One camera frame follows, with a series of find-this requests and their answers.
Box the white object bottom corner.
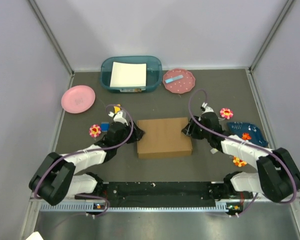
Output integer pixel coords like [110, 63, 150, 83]
[25, 231, 44, 240]

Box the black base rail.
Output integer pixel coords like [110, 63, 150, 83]
[75, 181, 244, 201]

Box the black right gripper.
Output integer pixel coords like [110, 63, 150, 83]
[182, 115, 212, 140]

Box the light blue chalk stick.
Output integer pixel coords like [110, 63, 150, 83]
[164, 75, 184, 84]

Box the brown cardboard box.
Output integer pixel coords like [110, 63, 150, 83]
[137, 117, 193, 159]

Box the white paper sheet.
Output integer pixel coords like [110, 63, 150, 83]
[109, 62, 147, 88]

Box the dark blue leaf plate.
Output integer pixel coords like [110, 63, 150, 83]
[226, 121, 269, 148]

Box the pale yellow highlighter pen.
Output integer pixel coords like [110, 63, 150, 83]
[210, 148, 218, 154]

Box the pink flower toy left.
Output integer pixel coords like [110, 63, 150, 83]
[89, 124, 102, 138]

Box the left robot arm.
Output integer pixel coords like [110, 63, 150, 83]
[28, 122, 145, 206]

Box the pink flower toy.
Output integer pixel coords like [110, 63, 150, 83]
[89, 124, 102, 138]
[219, 108, 234, 120]

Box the orange crab toy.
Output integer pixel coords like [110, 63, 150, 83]
[241, 132, 252, 141]

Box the blue eraser block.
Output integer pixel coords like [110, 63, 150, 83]
[100, 122, 110, 132]

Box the yellow bone-shaped eraser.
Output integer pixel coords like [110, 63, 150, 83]
[113, 104, 121, 114]

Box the orange sun flower toy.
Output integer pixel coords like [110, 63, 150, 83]
[232, 156, 247, 168]

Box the pink flower toy right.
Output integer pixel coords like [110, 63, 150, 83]
[219, 108, 234, 120]

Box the pink dotted plate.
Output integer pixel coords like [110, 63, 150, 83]
[162, 68, 196, 95]

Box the plain pink plate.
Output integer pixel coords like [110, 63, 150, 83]
[61, 85, 96, 114]

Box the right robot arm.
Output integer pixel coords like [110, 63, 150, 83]
[182, 112, 300, 204]

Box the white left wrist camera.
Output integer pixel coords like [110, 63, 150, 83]
[108, 110, 128, 126]

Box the teal plastic basin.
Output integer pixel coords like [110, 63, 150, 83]
[99, 55, 163, 93]

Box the grey slotted cable duct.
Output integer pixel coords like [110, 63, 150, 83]
[39, 201, 242, 213]

